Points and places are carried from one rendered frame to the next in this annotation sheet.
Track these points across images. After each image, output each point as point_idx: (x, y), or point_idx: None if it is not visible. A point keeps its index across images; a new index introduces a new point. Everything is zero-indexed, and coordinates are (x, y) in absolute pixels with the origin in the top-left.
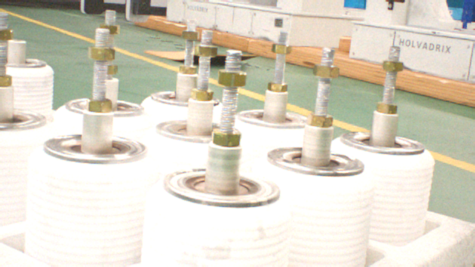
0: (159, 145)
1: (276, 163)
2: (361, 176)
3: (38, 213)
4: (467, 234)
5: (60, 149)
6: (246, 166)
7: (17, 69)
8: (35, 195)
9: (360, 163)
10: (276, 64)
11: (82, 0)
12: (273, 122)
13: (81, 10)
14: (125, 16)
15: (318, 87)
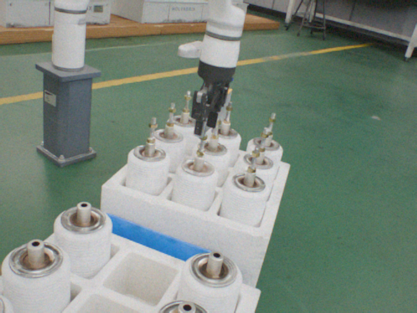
0: (229, 156)
1: (236, 136)
2: None
3: (272, 182)
4: None
5: (269, 164)
6: None
7: (106, 214)
8: (273, 177)
9: (221, 126)
10: (172, 116)
11: (203, 132)
12: (179, 135)
13: (202, 136)
14: (215, 127)
15: (229, 113)
